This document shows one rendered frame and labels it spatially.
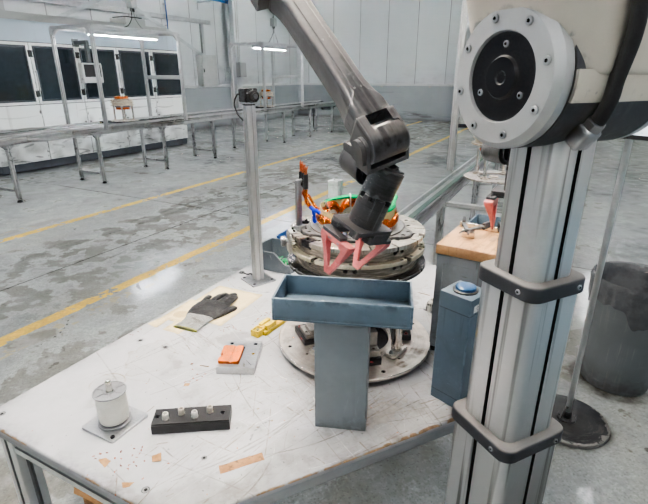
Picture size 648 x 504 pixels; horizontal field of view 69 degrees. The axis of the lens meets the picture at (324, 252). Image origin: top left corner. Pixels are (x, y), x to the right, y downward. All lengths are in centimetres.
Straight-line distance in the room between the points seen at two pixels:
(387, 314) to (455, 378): 27
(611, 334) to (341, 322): 188
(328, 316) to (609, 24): 56
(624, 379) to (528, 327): 199
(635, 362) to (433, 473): 112
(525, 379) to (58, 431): 86
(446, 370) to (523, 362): 34
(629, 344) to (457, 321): 167
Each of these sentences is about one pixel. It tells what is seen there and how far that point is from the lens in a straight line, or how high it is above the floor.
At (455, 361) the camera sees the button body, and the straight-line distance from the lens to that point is 101.
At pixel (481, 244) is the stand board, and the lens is 114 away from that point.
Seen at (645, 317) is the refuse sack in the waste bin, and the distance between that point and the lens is 249.
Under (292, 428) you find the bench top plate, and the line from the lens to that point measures 99.
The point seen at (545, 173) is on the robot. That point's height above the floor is 132.
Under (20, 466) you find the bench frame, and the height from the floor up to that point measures 66.
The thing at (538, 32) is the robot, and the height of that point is 147.
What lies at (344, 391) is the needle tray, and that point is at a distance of 93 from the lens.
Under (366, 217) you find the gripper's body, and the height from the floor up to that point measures 121.
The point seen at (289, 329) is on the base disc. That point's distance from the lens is 126.
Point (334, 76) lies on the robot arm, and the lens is 78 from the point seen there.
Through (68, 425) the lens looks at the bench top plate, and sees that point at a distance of 112.
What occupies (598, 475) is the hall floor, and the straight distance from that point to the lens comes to 224.
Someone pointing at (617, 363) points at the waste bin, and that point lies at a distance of 262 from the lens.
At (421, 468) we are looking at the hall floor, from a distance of 204.
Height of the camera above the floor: 143
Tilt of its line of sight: 21 degrees down
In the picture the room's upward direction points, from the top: straight up
